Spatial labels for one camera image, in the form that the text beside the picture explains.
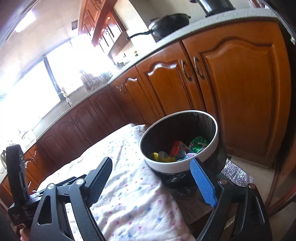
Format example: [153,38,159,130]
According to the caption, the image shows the yellow snack wrapper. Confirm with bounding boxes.
[149,151,176,163]

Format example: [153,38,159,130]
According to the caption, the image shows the white rimmed trash bin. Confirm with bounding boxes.
[139,110,227,189]

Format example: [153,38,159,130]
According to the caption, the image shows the chrome kitchen faucet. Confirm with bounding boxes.
[58,92,72,107]

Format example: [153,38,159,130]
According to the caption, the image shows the green snack bag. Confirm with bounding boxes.
[189,136,209,153]

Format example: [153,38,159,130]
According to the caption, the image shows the white floral tablecloth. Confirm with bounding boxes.
[39,124,194,240]

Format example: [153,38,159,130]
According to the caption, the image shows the red snack packet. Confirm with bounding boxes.
[169,141,189,157]

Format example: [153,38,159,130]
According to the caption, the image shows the brown wooden base cabinets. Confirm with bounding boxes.
[0,19,292,207]

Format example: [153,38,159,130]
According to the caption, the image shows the knife block with utensils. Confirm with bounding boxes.
[80,71,102,92]

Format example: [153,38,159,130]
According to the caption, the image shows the grey speckled countertop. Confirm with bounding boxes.
[0,7,283,183]

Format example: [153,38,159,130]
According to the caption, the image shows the black frying pan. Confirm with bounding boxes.
[126,13,191,40]

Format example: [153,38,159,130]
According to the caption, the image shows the black cooking pot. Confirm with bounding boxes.
[189,0,235,17]

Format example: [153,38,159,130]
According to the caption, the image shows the brown wooden wall cabinets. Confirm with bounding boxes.
[78,0,126,46]

